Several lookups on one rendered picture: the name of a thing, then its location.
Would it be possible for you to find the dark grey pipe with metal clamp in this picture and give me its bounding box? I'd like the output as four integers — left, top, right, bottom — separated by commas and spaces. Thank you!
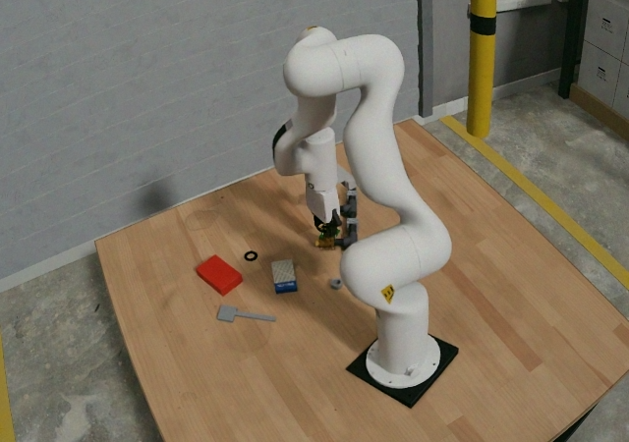
315, 188, 359, 248

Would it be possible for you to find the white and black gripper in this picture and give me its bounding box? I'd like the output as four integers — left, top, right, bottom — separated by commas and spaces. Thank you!
306, 185, 342, 239

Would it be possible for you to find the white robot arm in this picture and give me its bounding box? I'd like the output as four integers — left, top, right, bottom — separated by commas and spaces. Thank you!
272, 27, 452, 388

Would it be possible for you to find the red rectangular block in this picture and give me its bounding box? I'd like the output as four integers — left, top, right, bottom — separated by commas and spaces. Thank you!
196, 254, 243, 297

